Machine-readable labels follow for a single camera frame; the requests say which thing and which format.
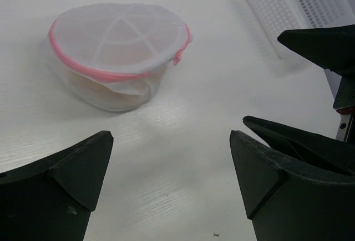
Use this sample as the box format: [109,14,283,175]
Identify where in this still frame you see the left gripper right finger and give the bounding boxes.
[230,131,354,240]

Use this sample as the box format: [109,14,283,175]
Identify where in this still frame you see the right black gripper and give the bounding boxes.
[243,24,354,176]

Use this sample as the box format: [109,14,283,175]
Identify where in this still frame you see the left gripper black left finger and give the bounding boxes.
[1,131,113,240]

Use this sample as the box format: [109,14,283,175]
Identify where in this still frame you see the white mesh laundry bag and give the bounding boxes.
[41,3,192,112]

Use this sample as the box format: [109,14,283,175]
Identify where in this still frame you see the beige bra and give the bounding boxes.
[54,20,182,111]

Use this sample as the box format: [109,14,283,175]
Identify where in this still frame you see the white plastic basket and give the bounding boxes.
[247,0,354,63]

